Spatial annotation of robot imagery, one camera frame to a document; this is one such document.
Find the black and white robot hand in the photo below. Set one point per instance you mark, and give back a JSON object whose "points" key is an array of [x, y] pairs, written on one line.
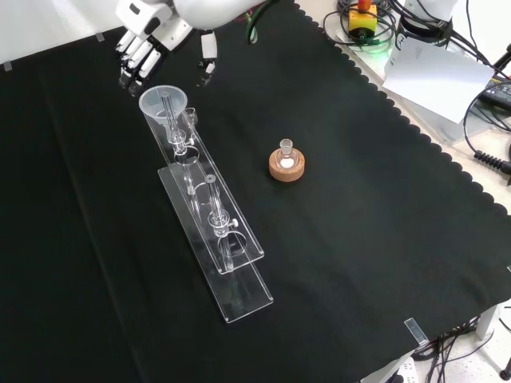
{"points": [[139, 16]]}

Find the translucent plastic funnel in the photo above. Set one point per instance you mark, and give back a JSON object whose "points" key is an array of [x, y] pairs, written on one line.
{"points": [[153, 111]]}

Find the clear acrylic funnel stand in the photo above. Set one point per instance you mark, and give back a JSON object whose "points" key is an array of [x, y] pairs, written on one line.
{"points": [[239, 287]]}

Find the clear tape strip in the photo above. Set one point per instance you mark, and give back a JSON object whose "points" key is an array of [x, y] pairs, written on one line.
{"points": [[100, 37], [416, 332], [7, 65]]}

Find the clear round-bottom glass flask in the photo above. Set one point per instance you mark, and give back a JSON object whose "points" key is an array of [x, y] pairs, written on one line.
{"points": [[286, 153]]}

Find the yellow stop button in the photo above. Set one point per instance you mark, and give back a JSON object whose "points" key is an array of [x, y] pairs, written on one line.
{"points": [[362, 20]]}

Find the white and black device base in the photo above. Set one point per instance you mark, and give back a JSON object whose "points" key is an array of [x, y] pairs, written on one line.
{"points": [[423, 20]]}

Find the pale board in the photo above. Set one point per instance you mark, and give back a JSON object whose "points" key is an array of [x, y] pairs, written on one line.
{"points": [[431, 76]]}

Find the black cloth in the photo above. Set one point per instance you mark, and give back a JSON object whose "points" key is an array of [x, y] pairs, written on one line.
{"points": [[359, 239]]}

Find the black box with yellow label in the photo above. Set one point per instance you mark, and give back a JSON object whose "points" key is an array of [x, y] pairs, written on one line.
{"points": [[497, 89]]}

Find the white power strip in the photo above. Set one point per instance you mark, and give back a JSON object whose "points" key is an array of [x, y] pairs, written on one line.
{"points": [[406, 369]]}

